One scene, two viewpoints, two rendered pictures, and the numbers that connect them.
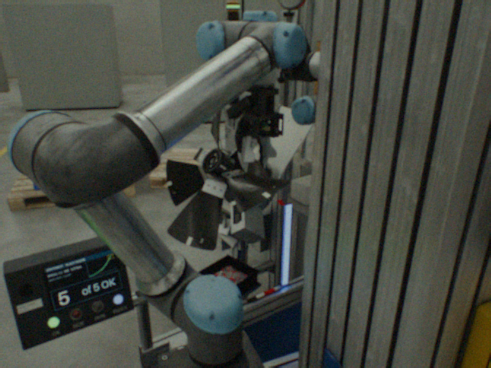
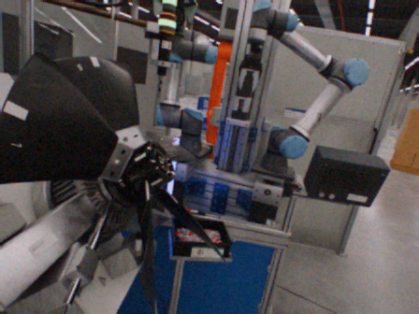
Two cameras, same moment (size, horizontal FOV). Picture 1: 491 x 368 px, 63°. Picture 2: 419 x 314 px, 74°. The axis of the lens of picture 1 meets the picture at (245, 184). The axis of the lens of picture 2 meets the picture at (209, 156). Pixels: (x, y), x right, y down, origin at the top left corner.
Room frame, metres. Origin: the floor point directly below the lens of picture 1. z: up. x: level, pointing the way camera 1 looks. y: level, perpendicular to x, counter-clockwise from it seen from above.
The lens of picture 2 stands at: (2.03, 0.63, 1.44)
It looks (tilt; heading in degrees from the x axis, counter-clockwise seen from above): 15 degrees down; 216
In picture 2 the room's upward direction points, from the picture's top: 10 degrees clockwise
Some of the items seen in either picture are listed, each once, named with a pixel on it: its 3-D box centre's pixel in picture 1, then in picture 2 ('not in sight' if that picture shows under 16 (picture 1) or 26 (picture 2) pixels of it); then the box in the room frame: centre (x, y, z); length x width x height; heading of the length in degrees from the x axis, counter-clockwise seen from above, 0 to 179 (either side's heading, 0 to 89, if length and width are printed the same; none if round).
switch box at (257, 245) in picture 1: (267, 227); not in sight; (1.88, -0.11, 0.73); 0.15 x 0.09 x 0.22; 123
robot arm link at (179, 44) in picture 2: not in sight; (178, 49); (1.15, -0.26, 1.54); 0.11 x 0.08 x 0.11; 132
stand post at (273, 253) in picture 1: (275, 260); not in sight; (1.80, -0.16, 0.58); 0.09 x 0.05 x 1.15; 33
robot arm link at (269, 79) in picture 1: (260, 75); (256, 35); (0.93, -0.03, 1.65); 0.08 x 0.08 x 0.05
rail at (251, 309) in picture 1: (264, 304); (188, 220); (1.15, -0.07, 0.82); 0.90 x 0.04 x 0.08; 123
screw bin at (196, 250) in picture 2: (223, 281); (199, 237); (1.25, 0.08, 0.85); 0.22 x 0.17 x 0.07; 138
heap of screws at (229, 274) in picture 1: (223, 284); (199, 240); (1.25, 0.08, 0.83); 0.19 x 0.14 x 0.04; 138
